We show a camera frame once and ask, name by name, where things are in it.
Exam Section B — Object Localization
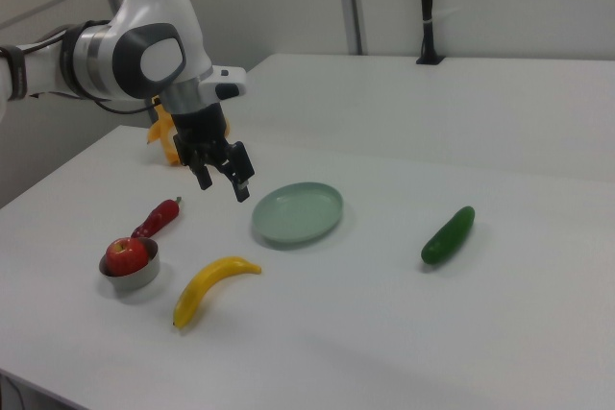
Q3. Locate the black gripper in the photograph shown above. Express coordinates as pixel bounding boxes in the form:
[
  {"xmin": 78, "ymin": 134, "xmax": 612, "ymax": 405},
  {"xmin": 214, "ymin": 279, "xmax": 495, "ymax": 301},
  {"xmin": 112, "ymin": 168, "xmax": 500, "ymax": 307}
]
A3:
[{"xmin": 170, "ymin": 101, "xmax": 256, "ymax": 203}]

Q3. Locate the red apple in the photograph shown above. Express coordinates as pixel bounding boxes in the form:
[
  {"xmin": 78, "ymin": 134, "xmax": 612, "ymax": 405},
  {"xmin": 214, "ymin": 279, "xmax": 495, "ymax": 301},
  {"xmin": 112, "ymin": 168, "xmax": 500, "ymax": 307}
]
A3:
[{"xmin": 105, "ymin": 236, "xmax": 150, "ymax": 277}]

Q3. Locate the orange yellow bell pepper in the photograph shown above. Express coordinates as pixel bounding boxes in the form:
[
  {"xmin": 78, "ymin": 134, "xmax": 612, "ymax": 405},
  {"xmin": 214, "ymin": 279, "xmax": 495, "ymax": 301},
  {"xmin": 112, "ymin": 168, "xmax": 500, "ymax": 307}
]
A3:
[{"xmin": 146, "ymin": 95, "xmax": 232, "ymax": 167}]

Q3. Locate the red chili pepper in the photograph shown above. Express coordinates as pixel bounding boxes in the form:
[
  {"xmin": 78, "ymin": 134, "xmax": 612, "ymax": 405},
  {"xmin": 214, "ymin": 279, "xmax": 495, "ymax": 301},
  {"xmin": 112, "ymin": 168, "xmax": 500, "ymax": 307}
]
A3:
[{"xmin": 131, "ymin": 196, "xmax": 184, "ymax": 240}]

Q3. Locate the yellow banana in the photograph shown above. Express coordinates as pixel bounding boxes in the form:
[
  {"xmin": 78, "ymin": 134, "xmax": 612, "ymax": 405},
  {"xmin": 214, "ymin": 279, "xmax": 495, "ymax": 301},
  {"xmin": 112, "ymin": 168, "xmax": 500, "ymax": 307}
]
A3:
[{"xmin": 172, "ymin": 255, "xmax": 263, "ymax": 330}]

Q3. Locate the light green plastic plate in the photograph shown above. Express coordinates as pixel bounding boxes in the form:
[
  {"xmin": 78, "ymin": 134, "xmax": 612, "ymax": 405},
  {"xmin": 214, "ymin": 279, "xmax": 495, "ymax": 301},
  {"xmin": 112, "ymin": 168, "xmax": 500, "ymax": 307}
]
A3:
[{"xmin": 252, "ymin": 181, "xmax": 345, "ymax": 244}]

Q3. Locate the black camera stand pole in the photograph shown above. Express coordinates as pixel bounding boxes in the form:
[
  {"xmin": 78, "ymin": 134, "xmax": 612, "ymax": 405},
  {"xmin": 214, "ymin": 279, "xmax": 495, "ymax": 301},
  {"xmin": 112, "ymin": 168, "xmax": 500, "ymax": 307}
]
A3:
[{"xmin": 415, "ymin": 0, "xmax": 445, "ymax": 66}]

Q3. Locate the green cucumber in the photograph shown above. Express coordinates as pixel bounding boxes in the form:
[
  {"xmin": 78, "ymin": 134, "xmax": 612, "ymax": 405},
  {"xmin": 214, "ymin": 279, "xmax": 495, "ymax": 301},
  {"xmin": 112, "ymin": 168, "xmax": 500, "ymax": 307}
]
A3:
[{"xmin": 421, "ymin": 205, "xmax": 476, "ymax": 266}]

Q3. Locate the grey metal bowl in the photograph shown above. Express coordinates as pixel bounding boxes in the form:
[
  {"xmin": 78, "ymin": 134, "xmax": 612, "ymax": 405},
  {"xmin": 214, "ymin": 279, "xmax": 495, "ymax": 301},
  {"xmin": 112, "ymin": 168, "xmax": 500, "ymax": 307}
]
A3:
[{"xmin": 98, "ymin": 237, "xmax": 161, "ymax": 293}]

